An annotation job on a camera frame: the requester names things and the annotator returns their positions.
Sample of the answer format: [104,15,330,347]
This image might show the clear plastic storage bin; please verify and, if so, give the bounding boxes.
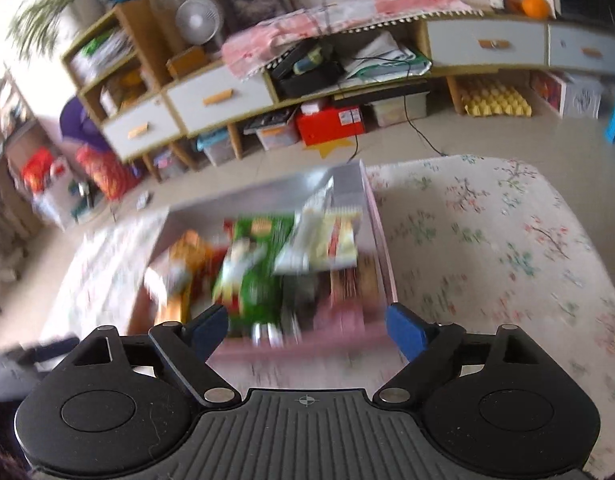
[369,91,431,129]
[254,119,301,152]

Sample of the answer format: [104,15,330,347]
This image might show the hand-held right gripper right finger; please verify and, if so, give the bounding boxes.
[375,303,553,405]

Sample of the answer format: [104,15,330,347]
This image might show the purple cloth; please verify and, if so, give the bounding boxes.
[58,96,114,162]

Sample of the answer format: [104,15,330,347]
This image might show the yellow star sticker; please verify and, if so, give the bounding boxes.
[311,136,357,162]

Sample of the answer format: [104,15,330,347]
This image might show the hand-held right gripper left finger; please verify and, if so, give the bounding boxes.
[67,303,236,407]

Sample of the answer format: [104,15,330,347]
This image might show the pink biscuit packet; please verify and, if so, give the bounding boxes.
[315,259,384,332]

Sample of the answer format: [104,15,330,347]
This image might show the yellow egg tray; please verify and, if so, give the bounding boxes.
[461,83,533,118]

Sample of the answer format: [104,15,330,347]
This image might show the stack of papers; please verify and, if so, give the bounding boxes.
[341,31,434,87]

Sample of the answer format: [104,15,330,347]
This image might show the small wooden box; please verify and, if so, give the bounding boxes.
[165,45,211,79]

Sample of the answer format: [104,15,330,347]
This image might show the white desk fan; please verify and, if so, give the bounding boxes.
[175,0,225,52]

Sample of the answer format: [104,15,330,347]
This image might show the green snack packet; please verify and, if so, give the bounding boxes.
[212,214,296,327]

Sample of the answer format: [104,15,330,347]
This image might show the pink cardboard box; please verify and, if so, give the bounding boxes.
[127,160,399,362]

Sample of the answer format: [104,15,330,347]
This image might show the orange snack packet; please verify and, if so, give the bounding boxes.
[144,229,224,327]

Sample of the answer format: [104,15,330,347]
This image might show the white cookie packet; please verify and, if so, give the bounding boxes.
[274,194,364,275]

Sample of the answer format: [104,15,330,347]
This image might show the red cardboard box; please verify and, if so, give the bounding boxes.
[294,104,367,149]

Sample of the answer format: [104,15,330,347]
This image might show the white printed storage box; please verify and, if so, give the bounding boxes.
[531,71,604,121]

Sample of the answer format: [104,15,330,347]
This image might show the orange fruit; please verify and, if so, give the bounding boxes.
[521,0,551,20]

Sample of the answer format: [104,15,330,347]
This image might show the wooden cabinet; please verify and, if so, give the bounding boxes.
[61,0,615,182]

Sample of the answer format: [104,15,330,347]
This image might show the grey cabinet drawer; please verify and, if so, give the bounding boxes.
[426,20,548,69]
[164,62,276,134]
[547,22,615,77]
[102,95,184,162]

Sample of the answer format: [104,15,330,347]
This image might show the black device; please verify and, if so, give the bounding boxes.
[268,41,345,99]

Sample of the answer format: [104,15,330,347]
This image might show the floral tablecloth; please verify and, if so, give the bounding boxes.
[52,154,615,480]

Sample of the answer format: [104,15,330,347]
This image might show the pink cloth cover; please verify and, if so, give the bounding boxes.
[220,0,484,82]

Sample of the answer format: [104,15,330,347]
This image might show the clear bin blue lid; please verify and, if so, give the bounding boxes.
[196,129,239,168]

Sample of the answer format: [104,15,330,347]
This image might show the black cable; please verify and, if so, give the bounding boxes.
[401,104,454,159]

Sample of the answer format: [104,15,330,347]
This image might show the red printed bag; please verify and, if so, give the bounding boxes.
[76,146,139,202]

